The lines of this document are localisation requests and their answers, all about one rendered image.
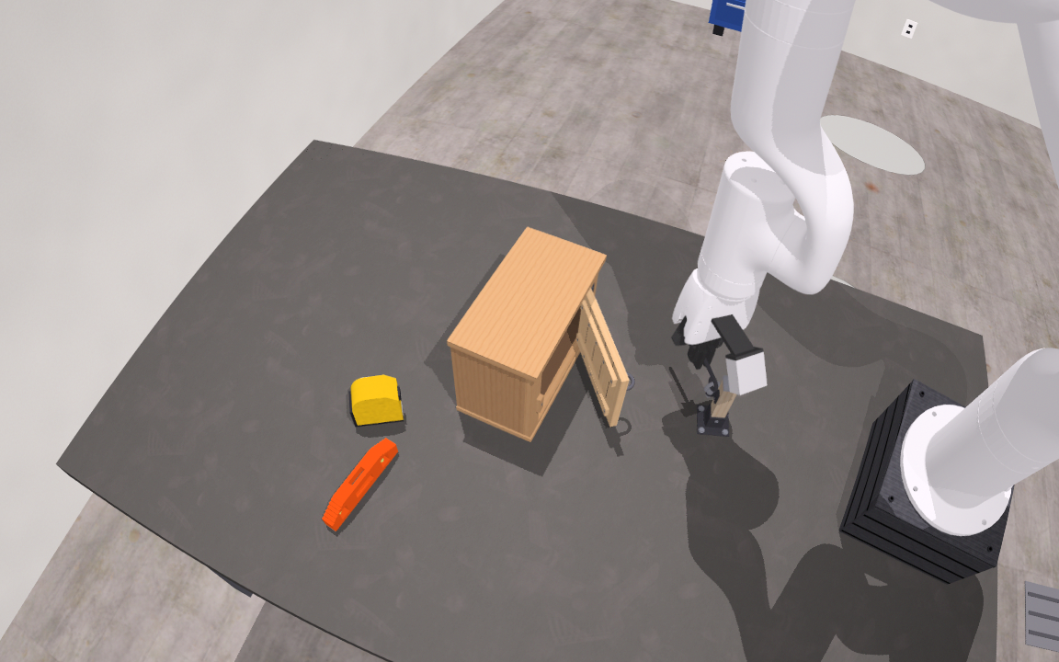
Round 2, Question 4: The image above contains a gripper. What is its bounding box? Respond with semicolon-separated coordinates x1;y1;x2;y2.
671;268;759;370

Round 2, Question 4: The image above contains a light wooden cabinet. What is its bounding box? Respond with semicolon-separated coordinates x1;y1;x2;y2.
447;227;635;442

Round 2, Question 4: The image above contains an orange elongated bar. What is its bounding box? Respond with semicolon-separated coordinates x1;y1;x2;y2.
323;439;398;530

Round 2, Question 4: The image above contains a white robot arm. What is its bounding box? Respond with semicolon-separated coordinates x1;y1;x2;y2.
698;0;1059;536

